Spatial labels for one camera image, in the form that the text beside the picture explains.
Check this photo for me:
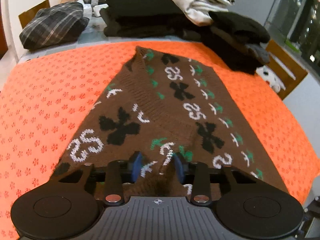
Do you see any brown patterned knit sweater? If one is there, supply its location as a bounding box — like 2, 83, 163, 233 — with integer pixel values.
53, 47, 286, 197

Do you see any orange floral table mat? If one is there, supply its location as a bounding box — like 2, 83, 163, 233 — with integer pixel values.
1, 41, 319, 239

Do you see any white spotted plush cloth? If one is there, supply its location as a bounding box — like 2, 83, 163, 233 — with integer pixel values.
256, 66, 286, 94

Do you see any grey folded garment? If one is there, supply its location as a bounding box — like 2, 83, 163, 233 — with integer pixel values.
245, 44, 270, 66

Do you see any wooden chair far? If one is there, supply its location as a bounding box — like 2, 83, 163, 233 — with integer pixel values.
266, 40, 308, 100

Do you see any wooden chair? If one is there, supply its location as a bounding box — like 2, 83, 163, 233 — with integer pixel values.
18, 0, 50, 28
266, 40, 308, 100

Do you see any black folded garment right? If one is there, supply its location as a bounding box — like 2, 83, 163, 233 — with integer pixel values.
201, 11, 270, 75

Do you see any black folded garment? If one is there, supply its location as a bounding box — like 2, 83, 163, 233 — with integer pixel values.
100, 0, 201, 41
201, 11, 270, 75

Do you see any plaid grey cloth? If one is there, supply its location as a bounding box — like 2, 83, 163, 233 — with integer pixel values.
19, 2, 89, 50

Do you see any black folded garment left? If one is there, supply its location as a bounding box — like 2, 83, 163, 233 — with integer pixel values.
100, 0, 201, 41

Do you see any wooden chair left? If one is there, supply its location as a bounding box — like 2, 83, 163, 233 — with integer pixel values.
18, 0, 50, 28

